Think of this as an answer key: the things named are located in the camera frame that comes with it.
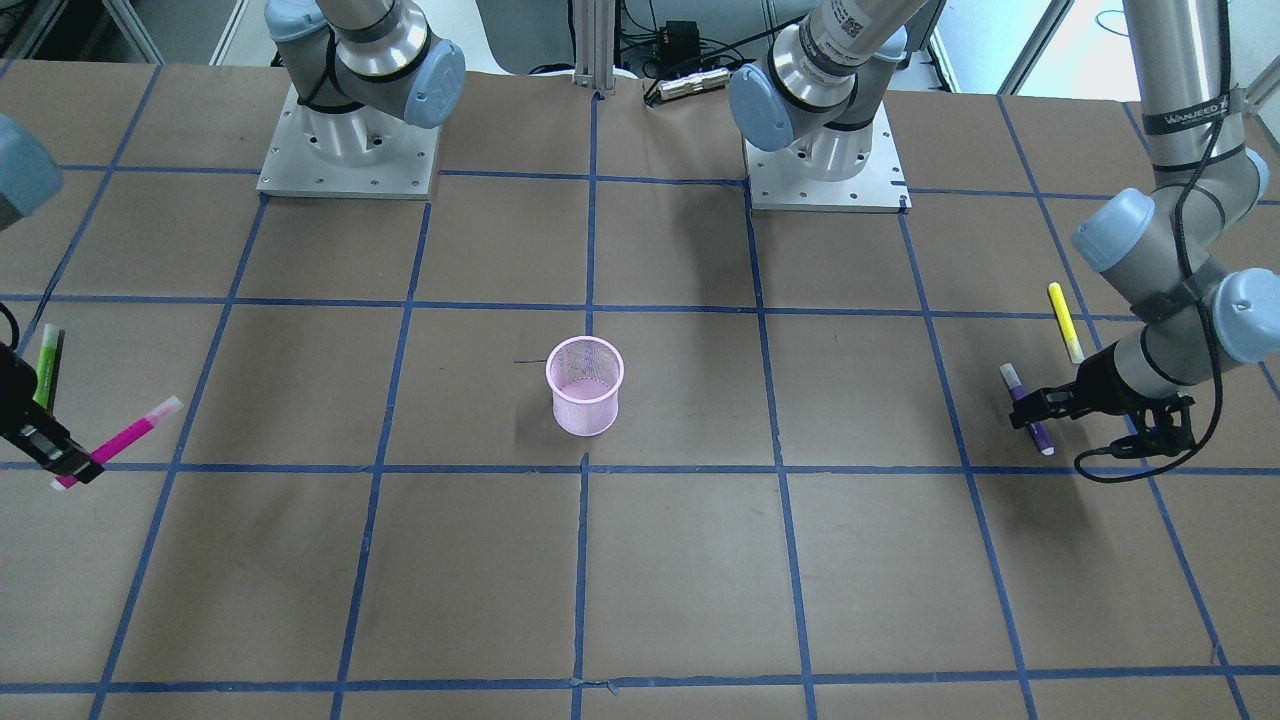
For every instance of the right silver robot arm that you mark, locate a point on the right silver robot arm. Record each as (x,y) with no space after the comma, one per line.
(372,83)

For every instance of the pink marker pen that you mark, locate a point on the pink marker pen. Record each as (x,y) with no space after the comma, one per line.
(121,442)

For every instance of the aluminium frame post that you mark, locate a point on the aluminium frame post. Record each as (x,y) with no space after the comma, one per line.
(594,39)

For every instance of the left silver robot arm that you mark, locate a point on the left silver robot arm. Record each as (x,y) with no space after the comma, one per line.
(1199,320)

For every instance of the green marker pen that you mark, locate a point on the green marker pen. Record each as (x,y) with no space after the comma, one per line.
(47,366)

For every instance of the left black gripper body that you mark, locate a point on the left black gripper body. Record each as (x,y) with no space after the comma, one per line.
(1105,379)

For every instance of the black power adapter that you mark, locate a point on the black power adapter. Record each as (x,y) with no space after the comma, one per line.
(678,40)

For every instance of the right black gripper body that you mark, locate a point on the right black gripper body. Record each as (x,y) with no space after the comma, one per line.
(16,396)

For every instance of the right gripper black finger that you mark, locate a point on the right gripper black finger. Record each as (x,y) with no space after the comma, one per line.
(50,445)

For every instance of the yellow marker pen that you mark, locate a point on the yellow marker pen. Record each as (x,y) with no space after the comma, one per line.
(1065,322)

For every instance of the pink mesh cup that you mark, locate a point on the pink mesh cup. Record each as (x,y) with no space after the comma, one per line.
(585,375)

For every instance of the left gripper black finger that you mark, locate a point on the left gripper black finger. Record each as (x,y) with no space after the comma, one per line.
(1043,404)

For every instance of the purple marker pen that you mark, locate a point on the purple marker pen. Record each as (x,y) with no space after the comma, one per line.
(1017,391)

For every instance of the silver connector block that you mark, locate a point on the silver connector block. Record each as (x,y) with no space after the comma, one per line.
(693,84)

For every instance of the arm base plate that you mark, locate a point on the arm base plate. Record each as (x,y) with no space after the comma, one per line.
(364,154)
(856,172)

